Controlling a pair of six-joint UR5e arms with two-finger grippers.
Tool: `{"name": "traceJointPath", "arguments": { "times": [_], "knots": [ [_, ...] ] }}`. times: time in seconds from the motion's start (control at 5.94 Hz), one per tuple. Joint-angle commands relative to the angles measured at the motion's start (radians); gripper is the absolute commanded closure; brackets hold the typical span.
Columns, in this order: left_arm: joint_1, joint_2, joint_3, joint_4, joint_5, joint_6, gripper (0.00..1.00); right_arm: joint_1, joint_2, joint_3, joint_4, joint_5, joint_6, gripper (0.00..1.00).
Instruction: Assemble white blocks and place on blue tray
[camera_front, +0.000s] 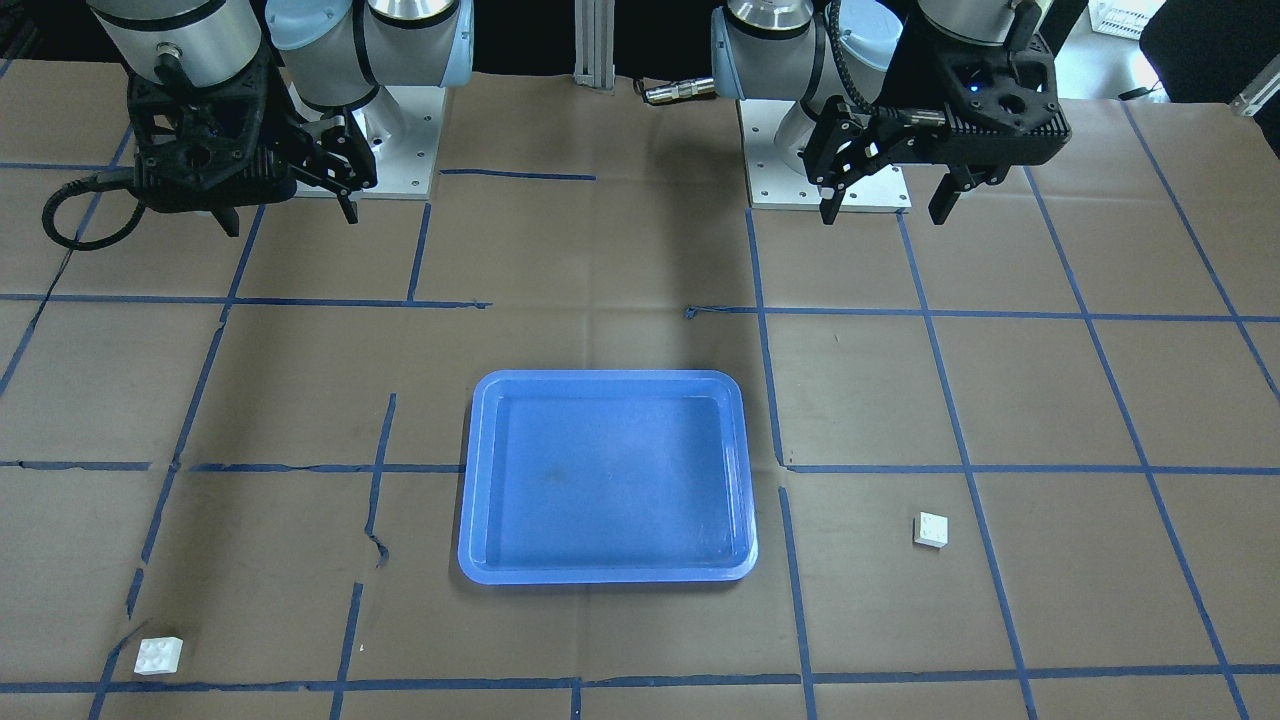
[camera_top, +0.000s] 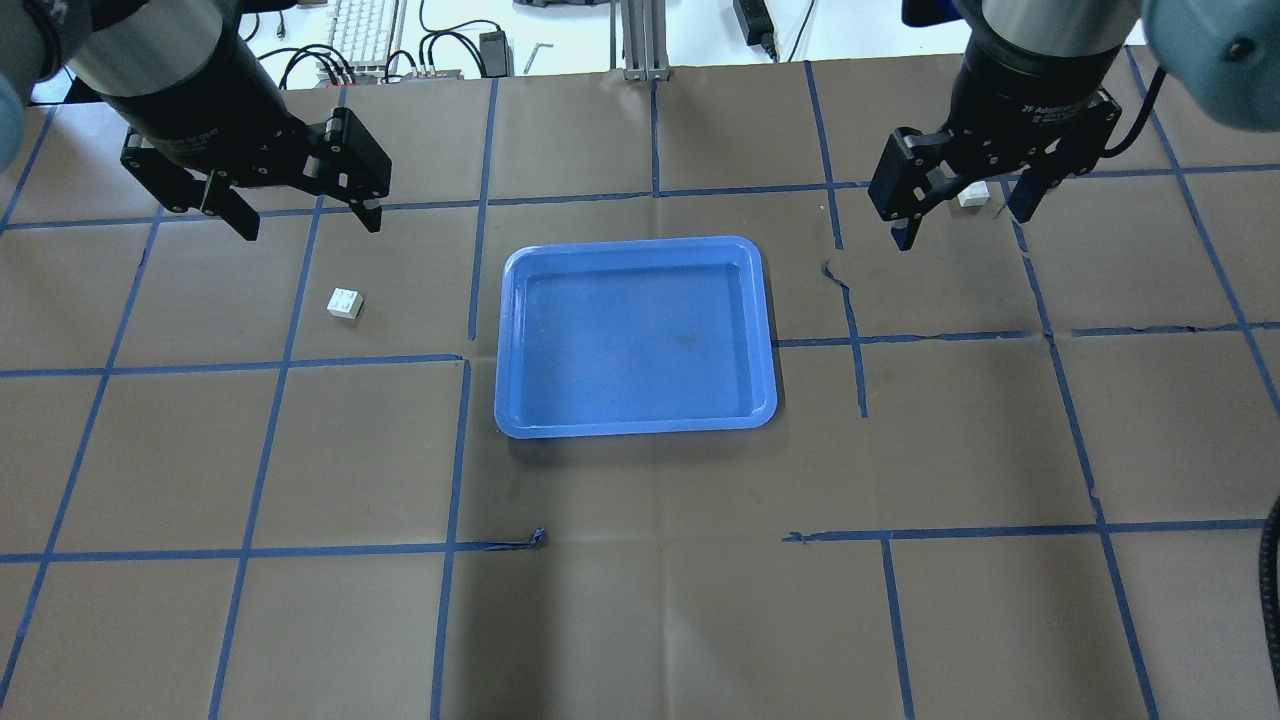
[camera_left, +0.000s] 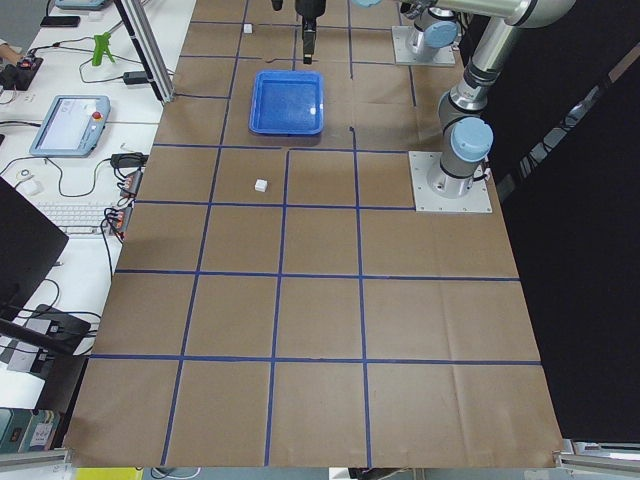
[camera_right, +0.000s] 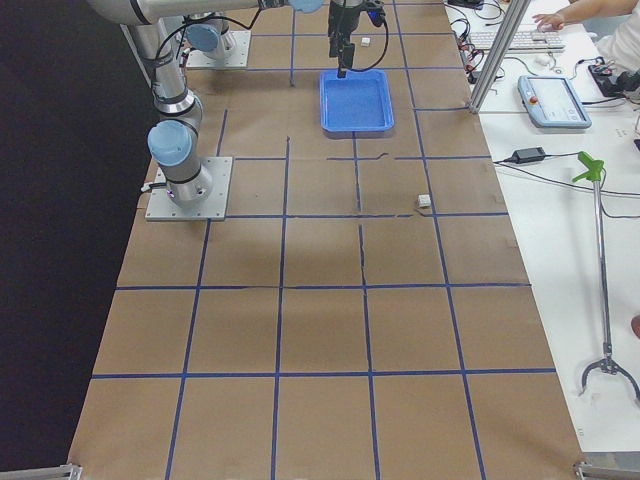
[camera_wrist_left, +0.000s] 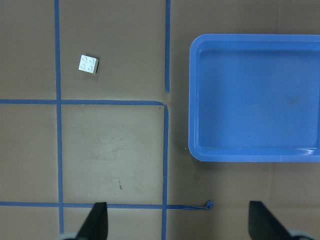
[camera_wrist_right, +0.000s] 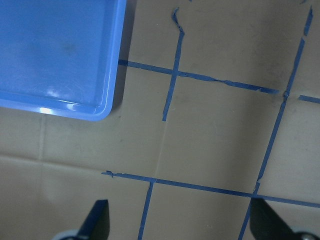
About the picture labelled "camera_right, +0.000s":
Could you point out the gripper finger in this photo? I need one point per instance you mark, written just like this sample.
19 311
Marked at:
341 69

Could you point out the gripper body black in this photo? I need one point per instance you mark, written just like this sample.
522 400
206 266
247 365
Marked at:
340 22

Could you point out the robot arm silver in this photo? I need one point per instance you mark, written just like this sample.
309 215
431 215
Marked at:
173 141
220 22

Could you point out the blue plastic tray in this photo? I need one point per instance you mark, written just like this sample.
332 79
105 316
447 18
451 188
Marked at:
358 102

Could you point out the person hand at keyboard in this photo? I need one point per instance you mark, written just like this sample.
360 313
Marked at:
549 22

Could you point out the white keyboard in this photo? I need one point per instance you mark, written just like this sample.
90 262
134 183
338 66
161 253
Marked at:
522 41

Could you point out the black power adapter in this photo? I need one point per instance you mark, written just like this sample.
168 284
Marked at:
528 155

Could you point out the teach pendant tablet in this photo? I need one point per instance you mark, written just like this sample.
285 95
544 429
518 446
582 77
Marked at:
551 102

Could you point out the brown paper table cover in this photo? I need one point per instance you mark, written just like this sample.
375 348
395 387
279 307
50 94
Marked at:
329 328

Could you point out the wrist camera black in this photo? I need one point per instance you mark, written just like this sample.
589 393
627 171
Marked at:
375 12

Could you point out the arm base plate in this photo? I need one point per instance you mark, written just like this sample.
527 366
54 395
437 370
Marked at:
204 197
212 50

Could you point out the aluminium frame post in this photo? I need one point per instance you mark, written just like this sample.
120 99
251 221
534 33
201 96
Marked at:
502 41

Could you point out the green handled reacher grabber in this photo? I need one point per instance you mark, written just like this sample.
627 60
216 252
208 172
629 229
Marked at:
593 173

